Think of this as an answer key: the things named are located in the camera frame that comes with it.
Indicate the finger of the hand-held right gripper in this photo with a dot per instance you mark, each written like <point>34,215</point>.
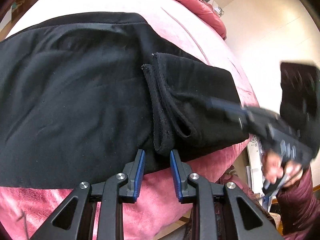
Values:
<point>225,108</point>

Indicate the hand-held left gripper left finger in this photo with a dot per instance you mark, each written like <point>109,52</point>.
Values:
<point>138,175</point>

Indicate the black embroidered pants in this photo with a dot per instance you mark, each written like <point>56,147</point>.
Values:
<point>75,100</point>

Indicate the white floral nightstand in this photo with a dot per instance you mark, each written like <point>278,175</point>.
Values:
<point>219,11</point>

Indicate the woven basket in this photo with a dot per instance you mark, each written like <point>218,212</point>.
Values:
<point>275,220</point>

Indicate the red duvet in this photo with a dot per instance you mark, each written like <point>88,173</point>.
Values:
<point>197,7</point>

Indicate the person's right hand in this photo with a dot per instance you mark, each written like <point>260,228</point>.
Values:
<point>273,167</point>

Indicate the person's right forearm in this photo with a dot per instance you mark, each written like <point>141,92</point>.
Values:
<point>300,205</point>

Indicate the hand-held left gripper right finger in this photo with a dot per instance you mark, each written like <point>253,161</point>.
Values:
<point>175,177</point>

